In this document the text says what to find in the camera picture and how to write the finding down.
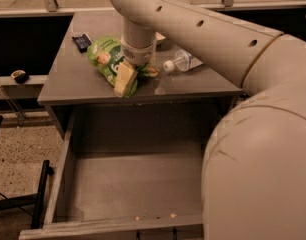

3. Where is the clear plastic water bottle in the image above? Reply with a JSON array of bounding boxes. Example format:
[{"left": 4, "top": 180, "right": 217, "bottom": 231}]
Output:
[{"left": 163, "top": 49, "right": 203, "bottom": 73}]

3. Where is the dark blue snack packet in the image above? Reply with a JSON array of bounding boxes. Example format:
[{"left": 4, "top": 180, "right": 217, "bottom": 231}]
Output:
[{"left": 72, "top": 33, "right": 92, "bottom": 53}]

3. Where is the open grey top drawer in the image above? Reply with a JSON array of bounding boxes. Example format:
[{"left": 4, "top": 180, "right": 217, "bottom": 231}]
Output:
[{"left": 19, "top": 99, "right": 220, "bottom": 240}]

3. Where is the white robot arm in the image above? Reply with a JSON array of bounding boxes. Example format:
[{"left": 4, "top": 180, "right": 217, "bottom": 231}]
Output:
[{"left": 111, "top": 0, "right": 306, "bottom": 240}]

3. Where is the green rice chip bag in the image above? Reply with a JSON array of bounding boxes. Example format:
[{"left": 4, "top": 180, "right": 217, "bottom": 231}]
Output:
[{"left": 87, "top": 36, "right": 160, "bottom": 89}]

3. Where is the grey cabinet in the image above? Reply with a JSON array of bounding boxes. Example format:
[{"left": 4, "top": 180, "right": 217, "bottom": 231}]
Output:
[{"left": 38, "top": 9, "right": 242, "bottom": 135}]

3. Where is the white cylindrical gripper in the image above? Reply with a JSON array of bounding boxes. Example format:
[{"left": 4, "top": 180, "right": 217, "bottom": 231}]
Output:
[{"left": 114, "top": 37, "right": 156, "bottom": 97}]

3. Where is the white bowl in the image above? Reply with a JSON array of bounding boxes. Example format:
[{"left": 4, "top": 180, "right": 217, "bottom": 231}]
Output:
[{"left": 156, "top": 32, "right": 166, "bottom": 45}]

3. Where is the black and yellow tape measure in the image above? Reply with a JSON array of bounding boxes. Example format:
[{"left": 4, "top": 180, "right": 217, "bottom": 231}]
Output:
[{"left": 11, "top": 70, "right": 29, "bottom": 84}]

